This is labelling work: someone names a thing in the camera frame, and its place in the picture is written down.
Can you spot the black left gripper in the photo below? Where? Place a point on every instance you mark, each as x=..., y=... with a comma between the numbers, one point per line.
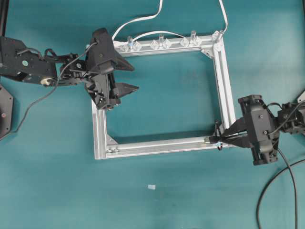
x=102, y=88

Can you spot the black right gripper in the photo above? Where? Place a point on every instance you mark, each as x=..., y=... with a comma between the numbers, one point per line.
x=238, y=129

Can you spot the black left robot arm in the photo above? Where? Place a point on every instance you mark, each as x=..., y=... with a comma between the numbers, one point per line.
x=24, y=64

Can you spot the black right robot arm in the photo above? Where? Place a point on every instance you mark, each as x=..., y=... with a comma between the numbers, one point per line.
x=290, y=119

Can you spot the black zip tie loop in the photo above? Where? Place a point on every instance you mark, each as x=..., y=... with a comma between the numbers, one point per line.
x=217, y=139

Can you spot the small clear plastic piece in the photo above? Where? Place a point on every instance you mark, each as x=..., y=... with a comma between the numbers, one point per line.
x=151, y=187

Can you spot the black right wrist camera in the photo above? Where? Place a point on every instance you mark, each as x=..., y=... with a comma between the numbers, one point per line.
x=259, y=124

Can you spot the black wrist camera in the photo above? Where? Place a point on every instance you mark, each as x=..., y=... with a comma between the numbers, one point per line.
x=101, y=56
x=259, y=124

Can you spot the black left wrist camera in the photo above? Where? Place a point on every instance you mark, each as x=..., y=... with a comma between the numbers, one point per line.
x=101, y=56

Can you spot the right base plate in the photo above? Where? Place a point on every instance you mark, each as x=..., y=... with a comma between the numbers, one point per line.
x=301, y=97

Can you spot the square aluminium extrusion frame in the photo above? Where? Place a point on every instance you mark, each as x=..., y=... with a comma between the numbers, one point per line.
x=154, y=43

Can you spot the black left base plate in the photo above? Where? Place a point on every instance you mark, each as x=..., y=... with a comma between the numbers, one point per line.
x=6, y=109

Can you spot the black vertical frame post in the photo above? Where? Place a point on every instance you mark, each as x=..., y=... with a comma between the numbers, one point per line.
x=4, y=7

